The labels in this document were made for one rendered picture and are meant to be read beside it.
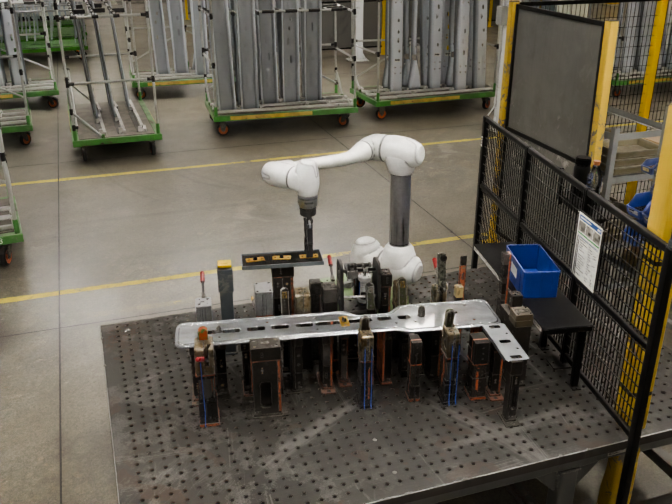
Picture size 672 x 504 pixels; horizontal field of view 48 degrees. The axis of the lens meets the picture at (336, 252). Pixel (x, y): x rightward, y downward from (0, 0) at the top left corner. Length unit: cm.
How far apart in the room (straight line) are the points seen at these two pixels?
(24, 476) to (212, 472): 154
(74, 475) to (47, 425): 50
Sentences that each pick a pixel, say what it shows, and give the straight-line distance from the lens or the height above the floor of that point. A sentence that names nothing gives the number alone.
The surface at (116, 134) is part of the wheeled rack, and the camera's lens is 915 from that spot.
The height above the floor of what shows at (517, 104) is 126.
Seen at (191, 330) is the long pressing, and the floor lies 100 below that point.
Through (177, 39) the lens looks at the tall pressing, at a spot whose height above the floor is 81.
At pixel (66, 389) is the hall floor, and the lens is 485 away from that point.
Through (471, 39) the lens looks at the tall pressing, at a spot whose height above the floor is 96.
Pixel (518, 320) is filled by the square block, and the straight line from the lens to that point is 326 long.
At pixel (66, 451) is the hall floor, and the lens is 436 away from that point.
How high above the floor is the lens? 258
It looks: 24 degrees down
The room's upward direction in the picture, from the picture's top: straight up
